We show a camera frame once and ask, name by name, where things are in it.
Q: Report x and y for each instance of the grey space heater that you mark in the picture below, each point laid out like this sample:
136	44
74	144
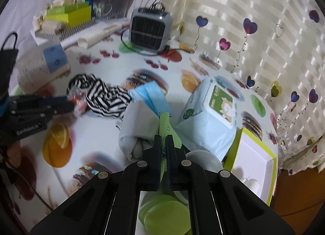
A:
148	30

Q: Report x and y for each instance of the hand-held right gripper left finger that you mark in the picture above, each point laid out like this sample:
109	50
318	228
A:
155	159

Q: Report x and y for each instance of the lime green shallow box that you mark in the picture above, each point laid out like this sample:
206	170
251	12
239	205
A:
254	153

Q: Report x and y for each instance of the dark clear storage box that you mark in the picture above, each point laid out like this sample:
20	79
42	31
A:
111	8

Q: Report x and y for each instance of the white rolled paper tube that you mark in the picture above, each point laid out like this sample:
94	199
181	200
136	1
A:
96	36

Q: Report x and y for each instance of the green cosmetic jar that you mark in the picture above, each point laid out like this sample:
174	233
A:
165	212

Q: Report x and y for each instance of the light blue wet wipes pack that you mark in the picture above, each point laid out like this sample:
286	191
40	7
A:
203	113

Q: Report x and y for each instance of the white tissue pack blue label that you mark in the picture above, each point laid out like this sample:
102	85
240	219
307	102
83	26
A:
35	65

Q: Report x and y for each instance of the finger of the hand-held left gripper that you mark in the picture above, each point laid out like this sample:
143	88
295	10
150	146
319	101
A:
61	109
50	100

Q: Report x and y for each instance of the lime green gift box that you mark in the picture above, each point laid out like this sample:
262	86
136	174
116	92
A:
76	18
68	8

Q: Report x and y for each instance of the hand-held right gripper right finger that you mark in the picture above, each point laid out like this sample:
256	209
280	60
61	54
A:
172	159

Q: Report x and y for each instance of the person's left hand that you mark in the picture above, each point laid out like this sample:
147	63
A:
12	152

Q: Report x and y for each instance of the blue face mask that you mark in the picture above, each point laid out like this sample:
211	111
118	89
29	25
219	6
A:
149	95

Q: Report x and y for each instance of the grey lidded round jar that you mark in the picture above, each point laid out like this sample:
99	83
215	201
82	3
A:
205	159

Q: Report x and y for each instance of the grey sock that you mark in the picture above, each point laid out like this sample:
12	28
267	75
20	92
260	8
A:
137	128

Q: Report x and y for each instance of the brown wooden cabinet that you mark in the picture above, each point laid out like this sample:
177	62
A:
299	191

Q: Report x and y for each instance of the heart print striped curtain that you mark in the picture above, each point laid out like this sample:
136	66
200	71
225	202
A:
254	1

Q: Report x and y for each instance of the light green cloth strip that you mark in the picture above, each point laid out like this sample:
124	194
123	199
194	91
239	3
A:
165	123

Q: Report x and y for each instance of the black white striped cloth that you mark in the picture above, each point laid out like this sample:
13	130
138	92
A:
101	95

